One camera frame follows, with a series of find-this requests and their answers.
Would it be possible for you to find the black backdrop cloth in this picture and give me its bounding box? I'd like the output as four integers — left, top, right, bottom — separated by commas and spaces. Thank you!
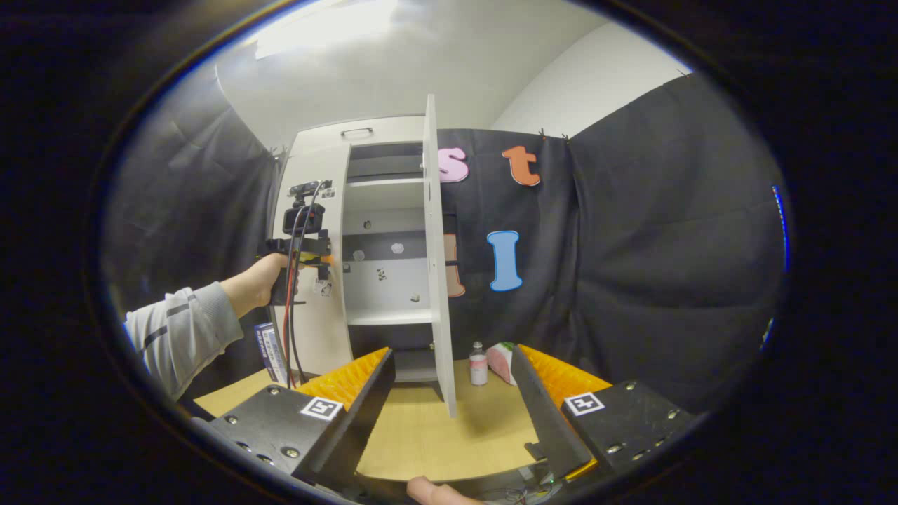
102, 67, 790, 415

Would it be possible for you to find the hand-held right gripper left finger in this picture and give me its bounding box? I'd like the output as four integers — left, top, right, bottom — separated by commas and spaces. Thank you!
193, 346, 397, 492

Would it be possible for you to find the cabinet door with camera sticker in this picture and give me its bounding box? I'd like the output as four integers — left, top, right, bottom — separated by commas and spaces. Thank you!
272, 144, 354, 376

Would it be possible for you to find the white double-door shoe cabinet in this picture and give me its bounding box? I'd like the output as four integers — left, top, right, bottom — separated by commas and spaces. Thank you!
270, 95, 460, 419

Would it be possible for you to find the red cable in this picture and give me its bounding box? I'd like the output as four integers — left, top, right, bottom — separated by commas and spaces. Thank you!
282, 203, 313, 388

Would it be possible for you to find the white cabinet shelf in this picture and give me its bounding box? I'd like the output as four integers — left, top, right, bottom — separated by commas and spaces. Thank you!
344, 177, 427, 211
346, 309, 441, 326

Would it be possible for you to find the cabinet door with cat sticker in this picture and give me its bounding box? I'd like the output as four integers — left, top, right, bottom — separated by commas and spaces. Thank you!
421, 95, 458, 419

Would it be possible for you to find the white book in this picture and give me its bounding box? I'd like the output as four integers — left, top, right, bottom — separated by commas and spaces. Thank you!
265, 324, 286, 385

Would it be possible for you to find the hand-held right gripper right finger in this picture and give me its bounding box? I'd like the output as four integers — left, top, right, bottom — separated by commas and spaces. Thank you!
509, 344, 695, 483

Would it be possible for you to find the watermelon slice toy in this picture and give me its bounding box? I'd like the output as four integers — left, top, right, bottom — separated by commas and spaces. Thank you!
486, 342, 520, 386

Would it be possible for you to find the black cable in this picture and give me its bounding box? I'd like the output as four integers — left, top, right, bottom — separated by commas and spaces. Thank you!
288, 181, 327, 385

